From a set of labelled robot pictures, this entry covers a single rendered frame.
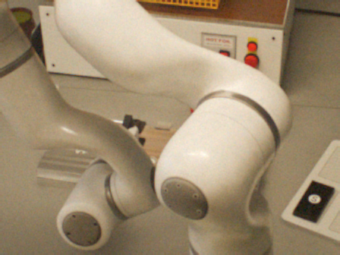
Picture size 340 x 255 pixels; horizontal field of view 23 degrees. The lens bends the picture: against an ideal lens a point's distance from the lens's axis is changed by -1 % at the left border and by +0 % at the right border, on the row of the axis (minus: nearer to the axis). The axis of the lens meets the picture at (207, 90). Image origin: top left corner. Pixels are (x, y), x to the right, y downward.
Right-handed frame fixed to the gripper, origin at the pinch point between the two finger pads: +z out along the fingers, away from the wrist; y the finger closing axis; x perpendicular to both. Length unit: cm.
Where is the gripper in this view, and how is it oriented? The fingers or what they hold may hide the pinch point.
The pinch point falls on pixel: (134, 135)
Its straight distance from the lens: 155.3
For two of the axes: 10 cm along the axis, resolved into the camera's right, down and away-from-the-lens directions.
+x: 9.8, 1.2, -1.4
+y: -0.5, 9.1, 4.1
